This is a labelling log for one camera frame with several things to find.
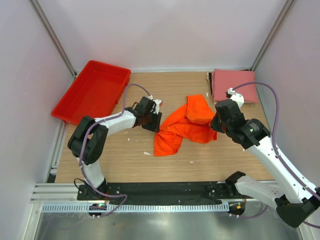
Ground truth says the folded pink t shirt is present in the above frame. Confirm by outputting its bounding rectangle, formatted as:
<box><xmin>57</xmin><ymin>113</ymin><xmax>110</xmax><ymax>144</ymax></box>
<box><xmin>211</xmin><ymin>69</ymin><xmax>258</xmax><ymax>103</ymax></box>

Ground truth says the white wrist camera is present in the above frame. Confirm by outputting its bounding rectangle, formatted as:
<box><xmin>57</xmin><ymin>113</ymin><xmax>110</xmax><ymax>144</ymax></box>
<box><xmin>226</xmin><ymin>88</ymin><xmax>245</xmax><ymax>109</ymax></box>
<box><xmin>147</xmin><ymin>95</ymin><xmax>163</xmax><ymax>114</ymax></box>

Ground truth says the red plastic bin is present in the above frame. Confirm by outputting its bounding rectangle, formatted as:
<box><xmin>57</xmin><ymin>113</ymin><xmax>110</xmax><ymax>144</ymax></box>
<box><xmin>51</xmin><ymin>60</ymin><xmax>131</xmax><ymax>125</ymax></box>

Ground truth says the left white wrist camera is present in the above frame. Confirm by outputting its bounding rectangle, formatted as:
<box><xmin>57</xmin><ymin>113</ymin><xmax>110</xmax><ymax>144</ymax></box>
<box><xmin>147</xmin><ymin>95</ymin><xmax>163</xmax><ymax>114</ymax></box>

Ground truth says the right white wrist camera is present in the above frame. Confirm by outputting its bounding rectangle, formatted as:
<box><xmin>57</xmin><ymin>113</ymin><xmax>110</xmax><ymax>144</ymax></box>
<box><xmin>226</xmin><ymin>88</ymin><xmax>245</xmax><ymax>109</ymax></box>

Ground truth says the orange t shirt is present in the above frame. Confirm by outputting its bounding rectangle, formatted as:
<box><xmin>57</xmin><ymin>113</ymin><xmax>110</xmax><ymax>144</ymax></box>
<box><xmin>153</xmin><ymin>94</ymin><xmax>218</xmax><ymax>157</ymax></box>

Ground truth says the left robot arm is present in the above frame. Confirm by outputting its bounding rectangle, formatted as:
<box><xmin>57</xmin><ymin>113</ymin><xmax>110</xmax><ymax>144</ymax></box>
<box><xmin>67</xmin><ymin>96</ymin><xmax>163</xmax><ymax>200</ymax></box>

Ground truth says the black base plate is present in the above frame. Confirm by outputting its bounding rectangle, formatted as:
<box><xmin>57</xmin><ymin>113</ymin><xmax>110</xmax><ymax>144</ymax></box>
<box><xmin>76</xmin><ymin>181</ymin><xmax>247</xmax><ymax>206</ymax></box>

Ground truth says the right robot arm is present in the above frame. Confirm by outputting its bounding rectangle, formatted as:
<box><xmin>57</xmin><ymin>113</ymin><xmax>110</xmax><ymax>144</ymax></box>
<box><xmin>210</xmin><ymin>99</ymin><xmax>320</xmax><ymax>228</ymax></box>

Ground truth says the slotted cable duct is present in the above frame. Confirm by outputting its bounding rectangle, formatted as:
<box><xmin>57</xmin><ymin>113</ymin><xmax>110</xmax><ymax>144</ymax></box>
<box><xmin>41</xmin><ymin>202</ymin><xmax>229</xmax><ymax>213</ymax></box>

